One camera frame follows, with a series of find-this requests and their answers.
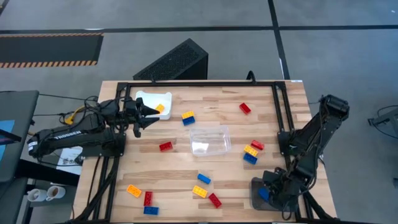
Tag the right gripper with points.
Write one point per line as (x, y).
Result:
(283, 191)

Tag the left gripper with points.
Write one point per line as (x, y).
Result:
(133, 113)

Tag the yellow toy brick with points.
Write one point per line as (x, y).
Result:
(188, 114)
(250, 150)
(199, 191)
(160, 108)

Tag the blue toy brick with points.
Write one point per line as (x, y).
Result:
(263, 193)
(188, 121)
(151, 210)
(250, 158)
(204, 178)

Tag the red toy brick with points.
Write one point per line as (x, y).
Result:
(165, 146)
(257, 145)
(148, 198)
(245, 108)
(214, 200)

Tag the orange toy brick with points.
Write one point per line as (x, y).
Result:
(134, 190)

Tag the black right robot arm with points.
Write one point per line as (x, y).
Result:
(314, 130)

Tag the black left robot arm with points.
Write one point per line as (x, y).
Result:
(71, 137)

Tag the white plastic bin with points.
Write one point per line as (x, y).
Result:
(155, 98)

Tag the smoky grey plastic bin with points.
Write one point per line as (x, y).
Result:
(255, 203)

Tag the black perforated computer case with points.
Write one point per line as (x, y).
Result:
(174, 59)

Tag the clear plastic bin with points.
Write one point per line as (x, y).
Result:
(211, 141)

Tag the printed white paper sheet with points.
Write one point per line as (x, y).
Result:
(70, 166)

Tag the white label strip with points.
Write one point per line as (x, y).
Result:
(297, 81)

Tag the white cup with brown drink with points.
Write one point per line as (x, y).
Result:
(56, 193)

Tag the black hazard-striped floor mat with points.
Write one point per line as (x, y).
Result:
(46, 48)

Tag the grey side table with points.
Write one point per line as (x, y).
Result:
(21, 109)

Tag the empty white cup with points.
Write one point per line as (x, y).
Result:
(36, 195)

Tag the blue sheet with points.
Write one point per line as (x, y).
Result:
(6, 125)

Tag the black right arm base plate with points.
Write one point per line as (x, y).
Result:
(283, 143)

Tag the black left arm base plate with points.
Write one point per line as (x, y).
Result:
(99, 152)

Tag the black aluminium table frame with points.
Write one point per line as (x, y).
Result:
(202, 84)

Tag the black cart frame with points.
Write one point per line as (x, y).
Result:
(46, 173)

